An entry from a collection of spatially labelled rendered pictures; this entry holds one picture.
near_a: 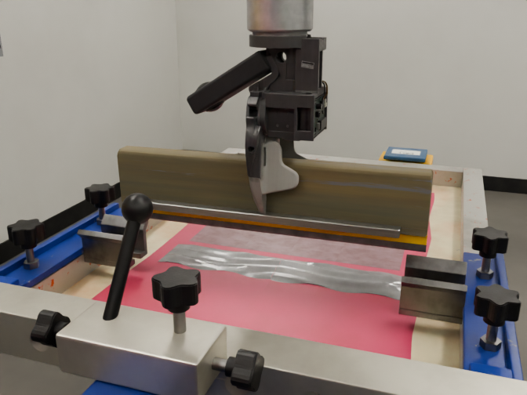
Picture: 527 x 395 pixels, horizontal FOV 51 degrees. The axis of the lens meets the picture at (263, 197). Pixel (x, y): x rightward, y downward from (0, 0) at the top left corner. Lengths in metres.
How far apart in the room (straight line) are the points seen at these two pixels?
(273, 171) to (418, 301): 0.23
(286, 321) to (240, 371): 0.28
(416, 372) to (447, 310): 0.20
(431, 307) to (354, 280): 0.14
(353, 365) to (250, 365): 0.10
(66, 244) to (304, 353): 0.45
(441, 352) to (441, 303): 0.05
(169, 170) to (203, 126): 4.12
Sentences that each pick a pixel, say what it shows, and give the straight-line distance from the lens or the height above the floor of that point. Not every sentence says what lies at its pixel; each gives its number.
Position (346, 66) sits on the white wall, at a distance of 4.40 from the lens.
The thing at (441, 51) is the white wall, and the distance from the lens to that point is 4.32.
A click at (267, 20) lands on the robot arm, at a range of 0.63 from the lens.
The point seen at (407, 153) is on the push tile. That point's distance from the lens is 1.45.
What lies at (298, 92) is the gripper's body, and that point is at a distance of 0.64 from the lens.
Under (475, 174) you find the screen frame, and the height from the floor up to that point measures 0.99.
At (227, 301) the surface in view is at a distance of 0.74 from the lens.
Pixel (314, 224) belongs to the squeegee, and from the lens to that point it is 0.67.
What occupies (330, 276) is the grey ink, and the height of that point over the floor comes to 0.96.
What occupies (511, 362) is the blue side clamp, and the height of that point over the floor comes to 1.01.
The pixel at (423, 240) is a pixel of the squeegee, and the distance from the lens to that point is 0.68.
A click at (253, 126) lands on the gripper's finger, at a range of 0.64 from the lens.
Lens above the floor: 1.32
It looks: 19 degrees down
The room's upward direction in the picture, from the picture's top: straight up
